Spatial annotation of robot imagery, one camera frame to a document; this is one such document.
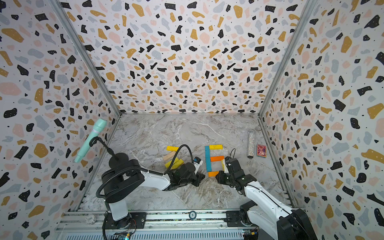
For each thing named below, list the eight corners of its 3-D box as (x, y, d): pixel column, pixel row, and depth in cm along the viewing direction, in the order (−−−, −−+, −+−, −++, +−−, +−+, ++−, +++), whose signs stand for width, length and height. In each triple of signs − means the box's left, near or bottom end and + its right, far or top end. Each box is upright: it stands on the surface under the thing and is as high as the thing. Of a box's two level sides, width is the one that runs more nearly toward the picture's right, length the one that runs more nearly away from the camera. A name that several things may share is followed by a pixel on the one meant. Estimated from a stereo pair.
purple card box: (256, 156, 101) (257, 154, 99) (256, 145, 106) (257, 144, 105) (265, 158, 100) (267, 156, 98) (265, 147, 106) (266, 145, 104)
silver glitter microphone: (246, 158, 100) (248, 154, 96) (248, 132, 114) (249, 129, 111) (252, 159, 99) (254, 156, 96) (253, 134, 113) (255, 130, 110)
